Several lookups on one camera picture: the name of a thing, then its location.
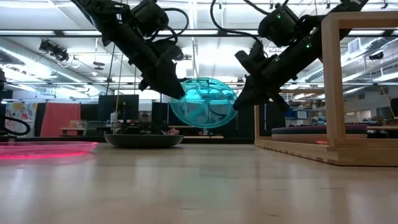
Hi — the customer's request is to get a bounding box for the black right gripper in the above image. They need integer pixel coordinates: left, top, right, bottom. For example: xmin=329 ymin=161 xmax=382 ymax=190
xmin=232 ymin=30 xmax=323 ymax=113

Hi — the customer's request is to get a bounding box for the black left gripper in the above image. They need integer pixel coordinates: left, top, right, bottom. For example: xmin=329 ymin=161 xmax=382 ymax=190
xmin=104 ymin=21 xmax=187 ymax=100

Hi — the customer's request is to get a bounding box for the translucent cyan plate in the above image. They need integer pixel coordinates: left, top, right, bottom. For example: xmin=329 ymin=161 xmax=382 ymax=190
xmin=170 ymin=77 xmax=239 ymax=129

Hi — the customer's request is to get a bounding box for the opaque purple plate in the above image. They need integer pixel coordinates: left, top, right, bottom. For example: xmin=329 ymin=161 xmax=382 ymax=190
xmin=271 ymin=123 xmax=369 ymax=135

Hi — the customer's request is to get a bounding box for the translucent red plate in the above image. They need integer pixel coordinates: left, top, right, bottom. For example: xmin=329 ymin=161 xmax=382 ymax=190
xmin=0 ymin=141 xmax=100 ymax=160

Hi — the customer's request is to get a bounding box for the black monitor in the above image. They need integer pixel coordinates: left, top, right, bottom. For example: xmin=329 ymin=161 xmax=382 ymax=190
xmin=98 ymin=95 xmax=140 ymax=125

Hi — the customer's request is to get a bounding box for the opaque dark teal plate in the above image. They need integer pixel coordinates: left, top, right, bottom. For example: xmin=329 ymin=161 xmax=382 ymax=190
xmin=104 ymin=133 xmax=185 ymax=149

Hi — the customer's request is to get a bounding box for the orange partition panel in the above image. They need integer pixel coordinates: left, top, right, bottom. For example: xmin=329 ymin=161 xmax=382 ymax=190
xmin=40 ymin=102 xmax=81 ymax=137

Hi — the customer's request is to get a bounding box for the colourful poster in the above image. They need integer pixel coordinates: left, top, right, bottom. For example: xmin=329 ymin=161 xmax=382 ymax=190
xmin=5 ymin=102 xmax=38 ymax=136

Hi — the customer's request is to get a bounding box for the black hanging cable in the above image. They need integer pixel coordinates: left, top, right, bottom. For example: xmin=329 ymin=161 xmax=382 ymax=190
xmin=104 ymin=45 xmax=115 ymax=96

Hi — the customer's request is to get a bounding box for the wooden shelf frame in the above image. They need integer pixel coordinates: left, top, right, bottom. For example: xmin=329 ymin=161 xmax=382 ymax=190
xmin=254 ymin=11 xmax=398 ymax=167

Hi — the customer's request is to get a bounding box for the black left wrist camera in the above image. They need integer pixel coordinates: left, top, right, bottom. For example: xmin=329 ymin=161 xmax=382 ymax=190
xmin=129 ymin=0 xmax=170 ymax=39

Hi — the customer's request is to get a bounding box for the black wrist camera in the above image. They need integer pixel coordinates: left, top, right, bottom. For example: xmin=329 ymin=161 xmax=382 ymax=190
xmin=129 ymin=0 xmax=170 ymax=39
xmin=257 ymin=3 xmax=300 ymax=47

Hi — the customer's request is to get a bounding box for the black left camera cable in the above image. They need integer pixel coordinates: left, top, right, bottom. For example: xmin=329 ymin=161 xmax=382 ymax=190
xmin=149 ymin=7 xmax=190 ymax=44

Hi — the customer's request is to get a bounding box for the black camera cable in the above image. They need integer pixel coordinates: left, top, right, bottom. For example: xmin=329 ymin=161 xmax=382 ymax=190
xmin=149 ymin=7 xmax=190 ymax=44
xmin=210 ymin=0 xmax=271 ymax=47

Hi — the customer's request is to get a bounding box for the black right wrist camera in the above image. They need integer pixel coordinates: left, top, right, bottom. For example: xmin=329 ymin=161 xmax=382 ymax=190
xmin=257 ymin=3 xmax=300 ymax=47

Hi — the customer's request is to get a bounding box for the black right camera cable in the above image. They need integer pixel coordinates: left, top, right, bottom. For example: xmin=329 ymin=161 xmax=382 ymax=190
xmin=210 ymin=0 xmax=271 ymax=47

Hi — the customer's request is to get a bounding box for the black cable loop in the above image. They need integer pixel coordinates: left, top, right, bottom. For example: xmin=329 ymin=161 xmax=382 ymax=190
xmin=0 ymin=116 xmax=31 ymax=136

